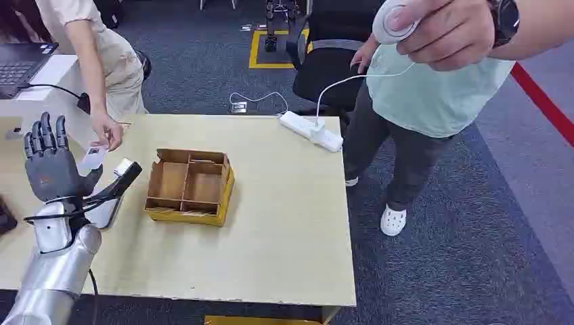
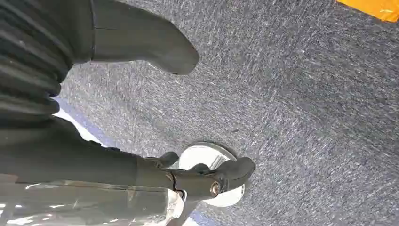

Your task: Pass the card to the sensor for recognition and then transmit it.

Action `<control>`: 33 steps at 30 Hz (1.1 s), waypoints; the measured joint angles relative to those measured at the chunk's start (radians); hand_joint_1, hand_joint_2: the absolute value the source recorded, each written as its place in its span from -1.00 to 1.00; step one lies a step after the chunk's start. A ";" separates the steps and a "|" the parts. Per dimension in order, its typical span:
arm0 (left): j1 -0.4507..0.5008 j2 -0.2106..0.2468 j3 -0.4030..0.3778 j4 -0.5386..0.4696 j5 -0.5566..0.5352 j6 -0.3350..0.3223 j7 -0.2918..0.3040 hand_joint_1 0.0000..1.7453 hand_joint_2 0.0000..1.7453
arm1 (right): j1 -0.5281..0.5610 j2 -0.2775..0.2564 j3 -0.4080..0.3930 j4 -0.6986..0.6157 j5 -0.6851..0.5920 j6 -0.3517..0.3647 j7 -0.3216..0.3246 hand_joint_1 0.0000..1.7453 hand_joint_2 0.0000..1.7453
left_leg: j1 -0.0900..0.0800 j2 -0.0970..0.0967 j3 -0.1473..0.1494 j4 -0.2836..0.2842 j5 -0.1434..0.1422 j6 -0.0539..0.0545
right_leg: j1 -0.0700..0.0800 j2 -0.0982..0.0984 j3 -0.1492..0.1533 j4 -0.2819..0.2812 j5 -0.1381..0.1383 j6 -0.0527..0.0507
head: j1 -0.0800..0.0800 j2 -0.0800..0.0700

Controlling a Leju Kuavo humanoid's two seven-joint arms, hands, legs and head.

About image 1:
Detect card-giving person's hand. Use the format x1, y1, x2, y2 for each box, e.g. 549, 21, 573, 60
89, 112, 125, 152

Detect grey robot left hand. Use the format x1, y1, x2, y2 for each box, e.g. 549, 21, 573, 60
23, 112, 104, 203

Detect controller person's right hand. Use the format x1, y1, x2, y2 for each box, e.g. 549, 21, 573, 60
387, 0, 497, 72

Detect controller person's left hand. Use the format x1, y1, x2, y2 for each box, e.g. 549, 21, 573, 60
349, 34, 380, 75

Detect white round controller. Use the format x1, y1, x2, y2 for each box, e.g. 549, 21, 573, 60
372, 0, 423, 45

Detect white printed card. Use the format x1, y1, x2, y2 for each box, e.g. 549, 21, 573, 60
78, 145, 109, 172

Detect black office chair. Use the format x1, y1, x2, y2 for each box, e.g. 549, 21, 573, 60
286, 0, 384, 114

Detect black wristwatch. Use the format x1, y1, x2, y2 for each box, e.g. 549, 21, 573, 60
486, 0, 521, 49

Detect dark object at desk edge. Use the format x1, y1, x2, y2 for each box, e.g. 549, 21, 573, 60
0, 196, 18, 237

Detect white side desk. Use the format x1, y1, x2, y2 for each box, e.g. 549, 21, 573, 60
0, 54, 105, 151

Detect person holding white controller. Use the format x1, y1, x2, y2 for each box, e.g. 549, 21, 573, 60
343, 0, 574, 238

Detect person beside white desk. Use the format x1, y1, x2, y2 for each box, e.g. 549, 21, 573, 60
35, 0, 154, 152

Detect black background robot legs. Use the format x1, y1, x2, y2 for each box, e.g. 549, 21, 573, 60
263, 0, 302, 53

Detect white power strip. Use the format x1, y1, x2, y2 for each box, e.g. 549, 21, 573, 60
280, 110, 345, 154

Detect wooden box with compartments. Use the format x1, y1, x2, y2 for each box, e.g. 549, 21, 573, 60
143, 148, 236, 228

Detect black laptop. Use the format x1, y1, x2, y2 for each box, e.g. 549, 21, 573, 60
0, 42, 60, 100

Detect yellow floor tape square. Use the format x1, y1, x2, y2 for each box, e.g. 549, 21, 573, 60
248, 28, 314, 70

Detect red floor tape line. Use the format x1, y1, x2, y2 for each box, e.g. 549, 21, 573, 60
510, 62, 574, 148

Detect yellow box under table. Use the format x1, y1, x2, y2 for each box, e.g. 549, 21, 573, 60
204, 314, 325, 325

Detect black laptop power cable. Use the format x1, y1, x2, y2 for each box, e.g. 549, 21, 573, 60
18, 82, 92, 116

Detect white charging cable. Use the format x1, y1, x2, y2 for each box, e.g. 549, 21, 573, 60
313, 62, 417, 128

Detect thin white floor cable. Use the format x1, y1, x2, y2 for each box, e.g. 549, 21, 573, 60
229, 91, 289, 116

